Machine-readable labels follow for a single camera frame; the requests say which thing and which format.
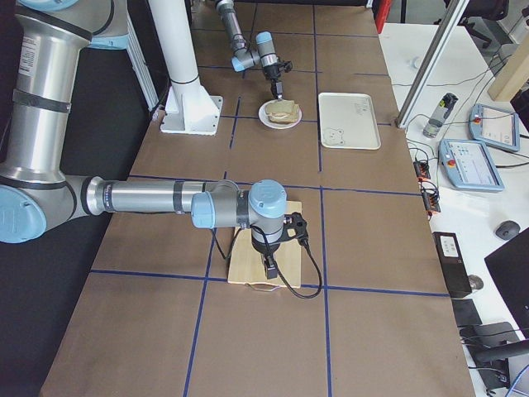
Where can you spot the white camera stand post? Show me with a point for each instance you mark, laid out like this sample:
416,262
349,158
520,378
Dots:
189,108

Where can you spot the wooden cutting board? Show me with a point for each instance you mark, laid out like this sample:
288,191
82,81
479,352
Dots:
246,267

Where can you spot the black box with label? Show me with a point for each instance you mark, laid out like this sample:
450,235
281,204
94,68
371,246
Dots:
452,264

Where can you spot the black power strip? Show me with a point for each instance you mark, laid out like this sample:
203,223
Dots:
429,191

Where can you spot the blue teach pendant far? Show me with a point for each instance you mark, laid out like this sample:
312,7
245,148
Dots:
495,127

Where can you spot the aluminium frame post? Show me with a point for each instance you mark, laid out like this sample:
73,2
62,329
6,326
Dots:
454,13

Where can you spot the blue teach pendant near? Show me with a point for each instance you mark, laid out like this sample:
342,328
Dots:
469,166

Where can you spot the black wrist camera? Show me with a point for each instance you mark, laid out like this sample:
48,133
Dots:
284,66
295,227

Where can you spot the clear water bottle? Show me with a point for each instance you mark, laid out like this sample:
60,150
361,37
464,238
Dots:
440,114

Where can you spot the black computer mouse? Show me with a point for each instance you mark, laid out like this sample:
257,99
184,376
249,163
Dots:
507,230

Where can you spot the brown bread slice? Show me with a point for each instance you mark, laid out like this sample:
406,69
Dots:
281,106

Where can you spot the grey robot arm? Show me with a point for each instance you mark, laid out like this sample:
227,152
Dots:
244,57
102,138

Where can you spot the bread slice under egg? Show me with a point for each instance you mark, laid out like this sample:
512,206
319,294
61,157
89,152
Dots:
283,117

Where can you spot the blue teach pendant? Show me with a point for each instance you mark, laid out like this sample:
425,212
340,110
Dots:
495,127
469,166

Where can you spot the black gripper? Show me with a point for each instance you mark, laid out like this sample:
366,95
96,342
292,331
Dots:
272,73
262,248

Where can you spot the cream bear serving tray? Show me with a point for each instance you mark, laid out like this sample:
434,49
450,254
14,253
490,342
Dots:
347,121

